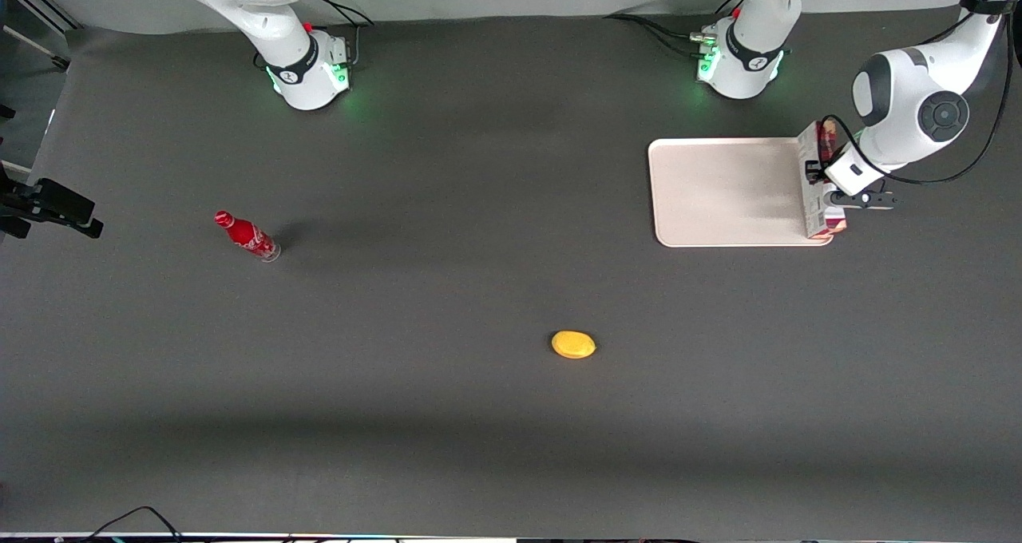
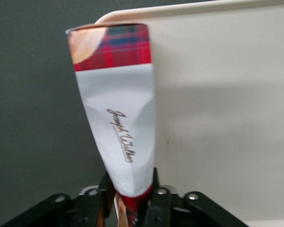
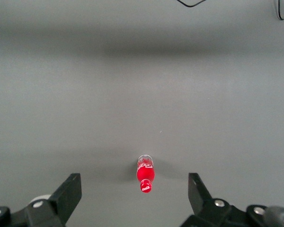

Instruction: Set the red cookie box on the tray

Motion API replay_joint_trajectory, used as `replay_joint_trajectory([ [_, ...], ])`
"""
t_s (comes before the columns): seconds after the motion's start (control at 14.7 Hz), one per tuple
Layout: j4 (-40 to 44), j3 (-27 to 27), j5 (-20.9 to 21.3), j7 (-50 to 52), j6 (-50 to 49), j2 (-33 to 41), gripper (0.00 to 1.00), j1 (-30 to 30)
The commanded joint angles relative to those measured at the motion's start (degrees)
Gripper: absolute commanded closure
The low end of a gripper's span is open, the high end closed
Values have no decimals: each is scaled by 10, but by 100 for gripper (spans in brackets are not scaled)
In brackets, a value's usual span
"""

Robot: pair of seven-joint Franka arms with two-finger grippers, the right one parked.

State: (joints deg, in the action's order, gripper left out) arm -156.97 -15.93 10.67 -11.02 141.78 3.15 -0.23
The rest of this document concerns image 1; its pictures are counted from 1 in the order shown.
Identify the aluminium frame bar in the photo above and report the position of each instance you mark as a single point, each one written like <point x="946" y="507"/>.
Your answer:
<point x="36" y="4"/>

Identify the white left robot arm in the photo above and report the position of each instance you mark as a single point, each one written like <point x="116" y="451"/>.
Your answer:
<point x="910" y="104"/>

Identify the red cola bottle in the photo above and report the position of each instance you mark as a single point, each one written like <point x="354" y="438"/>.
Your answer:
<point x="246" y="235"/>

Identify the yellow oval sponge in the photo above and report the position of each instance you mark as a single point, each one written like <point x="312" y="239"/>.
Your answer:
<point x="573" y="344"/>

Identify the beige plastic tray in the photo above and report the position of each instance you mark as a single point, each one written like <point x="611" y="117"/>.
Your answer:
<point x="726" y="192"/>

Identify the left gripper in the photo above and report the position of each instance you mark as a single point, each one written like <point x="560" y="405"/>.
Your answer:
<point x="814" y="169"/>

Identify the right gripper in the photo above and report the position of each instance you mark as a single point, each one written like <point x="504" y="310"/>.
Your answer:
<point x="49" y="200"/>

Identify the red cookie box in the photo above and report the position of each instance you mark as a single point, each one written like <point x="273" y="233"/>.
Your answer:
<point x="816" y="212"/>

